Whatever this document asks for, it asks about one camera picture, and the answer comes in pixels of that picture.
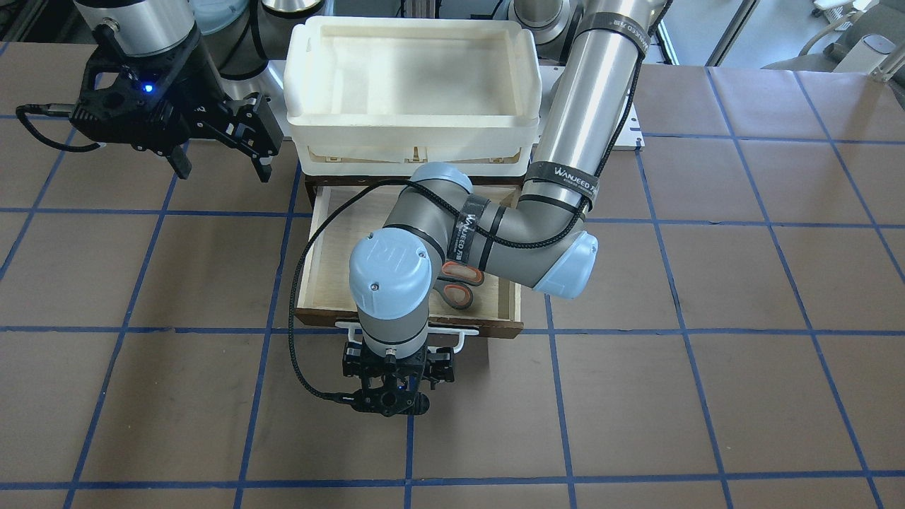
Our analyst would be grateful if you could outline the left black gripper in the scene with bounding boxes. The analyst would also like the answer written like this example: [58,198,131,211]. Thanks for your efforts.
[342,341,455,390]

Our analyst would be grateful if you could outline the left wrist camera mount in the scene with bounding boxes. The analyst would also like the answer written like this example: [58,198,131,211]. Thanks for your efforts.
[350,377,431,417]

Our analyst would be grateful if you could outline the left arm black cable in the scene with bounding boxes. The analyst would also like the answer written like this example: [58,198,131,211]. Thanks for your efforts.
[288,180,588,404]

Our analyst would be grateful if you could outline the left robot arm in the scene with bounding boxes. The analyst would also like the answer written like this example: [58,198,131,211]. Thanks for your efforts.
[343,1,670,396]

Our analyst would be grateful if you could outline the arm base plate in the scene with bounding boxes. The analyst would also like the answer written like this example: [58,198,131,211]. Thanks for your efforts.
[537,60,646,151]

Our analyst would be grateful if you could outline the wooden drawer with white handle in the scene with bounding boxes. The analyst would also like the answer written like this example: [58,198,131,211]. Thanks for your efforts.
[293,186,524,342]

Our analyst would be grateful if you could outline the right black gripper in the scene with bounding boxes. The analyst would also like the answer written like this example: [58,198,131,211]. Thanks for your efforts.
[167,35,284,183]

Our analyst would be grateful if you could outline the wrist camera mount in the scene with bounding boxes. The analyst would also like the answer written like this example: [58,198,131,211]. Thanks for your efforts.
[350,377,431,417]
[70,47,191,154]

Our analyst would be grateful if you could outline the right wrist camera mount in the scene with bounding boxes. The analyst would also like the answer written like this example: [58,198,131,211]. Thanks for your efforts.
[70,47,191,154]

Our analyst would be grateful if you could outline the white foam tray box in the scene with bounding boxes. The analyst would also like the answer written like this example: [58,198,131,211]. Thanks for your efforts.
[282,16,541,177]

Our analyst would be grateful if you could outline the grey orange scissors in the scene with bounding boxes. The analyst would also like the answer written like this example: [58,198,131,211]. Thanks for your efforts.
[433,260,484,310]

